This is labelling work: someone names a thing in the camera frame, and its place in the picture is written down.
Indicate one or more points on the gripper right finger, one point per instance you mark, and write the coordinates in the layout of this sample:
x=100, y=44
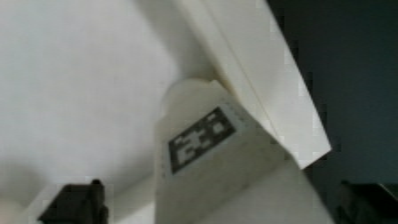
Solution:
x=368, y=203

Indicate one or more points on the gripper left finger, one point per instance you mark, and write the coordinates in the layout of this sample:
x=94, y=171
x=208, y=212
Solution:
x=77, y=207

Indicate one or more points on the white leg with tag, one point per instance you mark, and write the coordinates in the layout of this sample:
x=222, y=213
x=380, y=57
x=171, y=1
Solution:
x=229, y=181

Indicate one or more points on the white square tabletop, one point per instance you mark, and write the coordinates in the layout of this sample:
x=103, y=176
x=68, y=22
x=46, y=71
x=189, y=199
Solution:
x=94, y=55

